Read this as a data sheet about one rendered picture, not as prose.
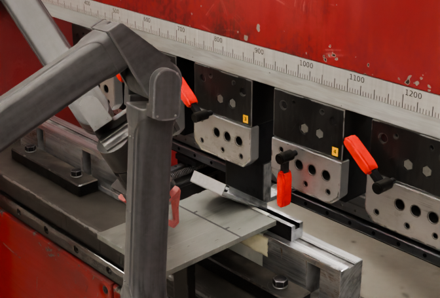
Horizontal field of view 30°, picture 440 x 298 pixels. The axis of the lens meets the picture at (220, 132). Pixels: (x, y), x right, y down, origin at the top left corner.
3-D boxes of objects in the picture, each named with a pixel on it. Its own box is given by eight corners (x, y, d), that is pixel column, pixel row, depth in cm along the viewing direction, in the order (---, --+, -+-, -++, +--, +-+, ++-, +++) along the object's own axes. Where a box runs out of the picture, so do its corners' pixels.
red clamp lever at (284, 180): (273, 206, 136) (274, 152, 133) (290, 199, 139) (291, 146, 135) (281, 210, 135) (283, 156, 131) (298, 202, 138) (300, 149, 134)
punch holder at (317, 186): (270, 179, 141) (272, 88, 135) (303, 165, 146) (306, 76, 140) (338, 207, 131) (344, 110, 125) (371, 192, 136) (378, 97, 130)
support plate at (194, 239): (97, 238, 143) (96, 233, 143) (209, 193, 160) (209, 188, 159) (162, 278, 131) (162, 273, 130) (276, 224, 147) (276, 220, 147)
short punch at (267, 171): (225, 194, 157) (225, 149, 154) (233, 192, 158) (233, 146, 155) (262, 212, 150) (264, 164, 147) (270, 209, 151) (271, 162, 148)
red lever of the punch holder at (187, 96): (170, 76, 148) (198, 119, 145) (188, 71, 150) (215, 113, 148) (167, 82, 149) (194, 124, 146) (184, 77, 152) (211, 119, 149)
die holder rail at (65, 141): (21, 147, 212) (17, 112, 208) (40, 141, 215) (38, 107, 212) (139, 212, 177) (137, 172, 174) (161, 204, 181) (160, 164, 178)
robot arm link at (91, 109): (83, 118, 137) (74, 103, 128) (140, 80, 138) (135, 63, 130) (124, 175, 134) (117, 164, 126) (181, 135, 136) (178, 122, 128)
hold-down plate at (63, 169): (11, 159, 205) (10, 148, 204) (30, 153, 208) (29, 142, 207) (79, 198, 184) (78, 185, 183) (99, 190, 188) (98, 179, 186)
